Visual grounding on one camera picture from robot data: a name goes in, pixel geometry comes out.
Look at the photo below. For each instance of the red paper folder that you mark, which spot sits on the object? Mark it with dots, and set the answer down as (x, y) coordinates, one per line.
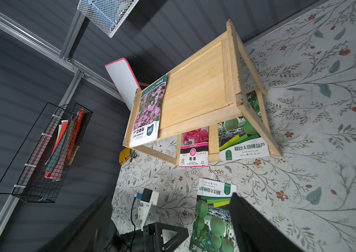
(75, 131)

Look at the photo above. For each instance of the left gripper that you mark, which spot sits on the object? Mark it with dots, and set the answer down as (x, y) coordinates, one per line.
(155, 237)

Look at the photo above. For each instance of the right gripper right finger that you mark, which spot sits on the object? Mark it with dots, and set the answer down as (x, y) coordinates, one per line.
(253, 232)

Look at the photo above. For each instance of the pink framed whiteboard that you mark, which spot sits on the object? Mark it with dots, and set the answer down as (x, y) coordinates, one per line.
(124, 79)

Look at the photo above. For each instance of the wooden two-tier shelf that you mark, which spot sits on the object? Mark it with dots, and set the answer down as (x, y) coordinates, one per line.
(208, 88)

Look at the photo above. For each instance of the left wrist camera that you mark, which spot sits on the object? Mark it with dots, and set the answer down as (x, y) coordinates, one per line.
(147, 199)

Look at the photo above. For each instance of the white wire wall basket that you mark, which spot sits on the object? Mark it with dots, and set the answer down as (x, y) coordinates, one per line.
(108, 15)

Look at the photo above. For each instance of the green gourd seed bag top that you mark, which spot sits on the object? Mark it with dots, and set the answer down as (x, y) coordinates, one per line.
(213, 228)

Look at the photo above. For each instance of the green gourd seed bag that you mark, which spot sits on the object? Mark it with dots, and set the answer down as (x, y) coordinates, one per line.
(238, 139)
(213, 228)

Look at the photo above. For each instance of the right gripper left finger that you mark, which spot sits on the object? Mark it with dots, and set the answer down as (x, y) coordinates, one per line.
(87, 232)

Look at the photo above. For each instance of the pink flower seed bag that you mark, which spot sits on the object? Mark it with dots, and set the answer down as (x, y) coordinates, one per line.
(194, 149)

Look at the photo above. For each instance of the black wire side basket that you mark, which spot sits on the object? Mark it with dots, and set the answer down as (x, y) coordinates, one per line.
(38, 170)

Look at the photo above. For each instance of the purple flower seed bag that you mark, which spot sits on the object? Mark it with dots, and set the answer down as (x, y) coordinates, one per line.
(147, 123)

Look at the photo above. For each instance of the green gourd seed bag bottom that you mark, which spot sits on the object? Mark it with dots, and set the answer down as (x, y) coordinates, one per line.
(238, 139)

